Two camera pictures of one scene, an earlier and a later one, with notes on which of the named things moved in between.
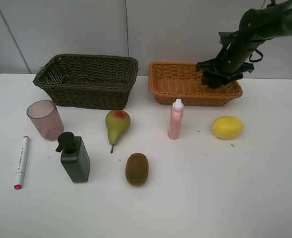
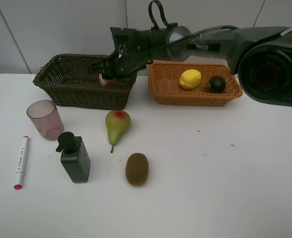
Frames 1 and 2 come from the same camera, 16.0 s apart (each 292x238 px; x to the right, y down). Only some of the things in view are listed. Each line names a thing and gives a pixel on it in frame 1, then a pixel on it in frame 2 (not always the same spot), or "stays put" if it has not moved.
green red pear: x=117 y=122 stays put
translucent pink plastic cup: x=45 y=115 stays put
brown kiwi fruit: x=137 y=168 stays put
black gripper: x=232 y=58 to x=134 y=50
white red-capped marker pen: x=21 y=166 stays put
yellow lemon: x=227 y=127 to x=190 y=79
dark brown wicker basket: x=87 y=82 stays put
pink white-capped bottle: x=174 y=129 to x=102 y=81
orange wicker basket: x=170 y=81 stays put
